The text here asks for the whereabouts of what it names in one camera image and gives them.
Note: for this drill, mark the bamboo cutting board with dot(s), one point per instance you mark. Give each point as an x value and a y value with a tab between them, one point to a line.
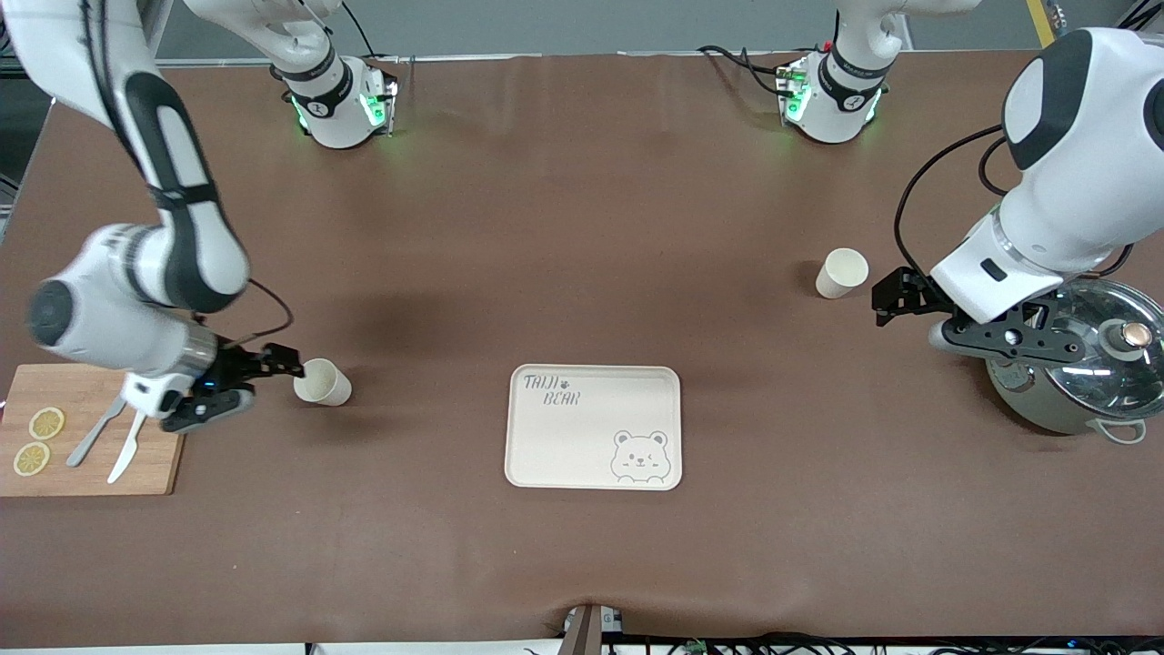
64	478

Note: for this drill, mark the lemon slice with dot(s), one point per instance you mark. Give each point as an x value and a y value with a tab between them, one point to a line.
46	423
31	458

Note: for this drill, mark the glass pot lid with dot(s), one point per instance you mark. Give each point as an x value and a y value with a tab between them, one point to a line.
1118	373

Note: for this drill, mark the grey plastic knife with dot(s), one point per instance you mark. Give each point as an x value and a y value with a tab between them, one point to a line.
91	441

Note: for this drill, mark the grey-green electric cooking pot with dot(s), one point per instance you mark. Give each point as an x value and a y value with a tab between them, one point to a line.
1046	405

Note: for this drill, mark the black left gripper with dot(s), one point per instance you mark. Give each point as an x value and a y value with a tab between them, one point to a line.
912	291

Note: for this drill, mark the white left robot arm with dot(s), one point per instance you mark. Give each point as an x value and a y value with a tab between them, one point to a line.
1082	155

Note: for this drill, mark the white plastic cup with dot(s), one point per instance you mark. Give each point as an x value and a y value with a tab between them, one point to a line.
841	271
320	382

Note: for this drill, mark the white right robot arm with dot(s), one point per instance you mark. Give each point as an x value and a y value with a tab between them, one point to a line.
136	291

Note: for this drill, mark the white plastic knife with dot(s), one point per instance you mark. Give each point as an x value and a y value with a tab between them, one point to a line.
127	450

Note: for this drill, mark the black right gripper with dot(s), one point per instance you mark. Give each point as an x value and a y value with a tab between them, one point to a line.
235	368

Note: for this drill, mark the cream bear print tray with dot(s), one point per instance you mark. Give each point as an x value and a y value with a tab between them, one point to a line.
591	437

